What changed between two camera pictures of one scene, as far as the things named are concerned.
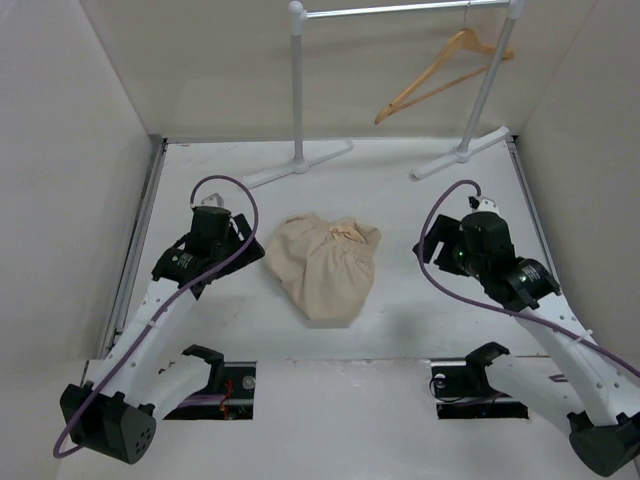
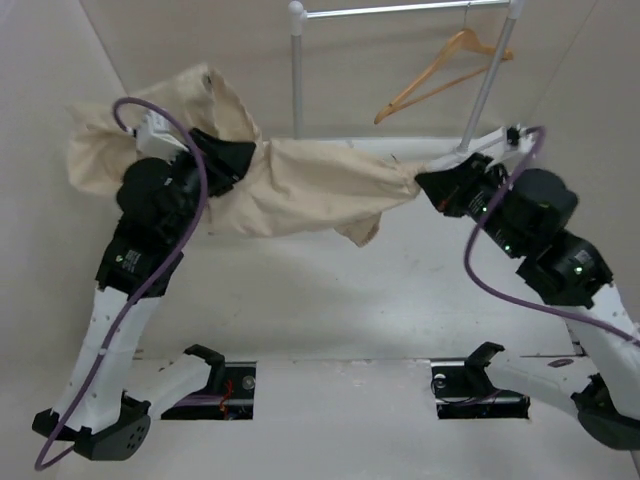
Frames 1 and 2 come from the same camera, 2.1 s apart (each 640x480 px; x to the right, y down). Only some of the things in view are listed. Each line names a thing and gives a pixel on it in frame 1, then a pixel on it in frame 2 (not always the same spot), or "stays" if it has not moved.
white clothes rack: [298, 16] stays
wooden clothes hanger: [466, 41] stays
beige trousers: [329, 264] → [291, 187]
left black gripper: [252, 253] → [230, 157]
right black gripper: [446, 230] → [446, 188]
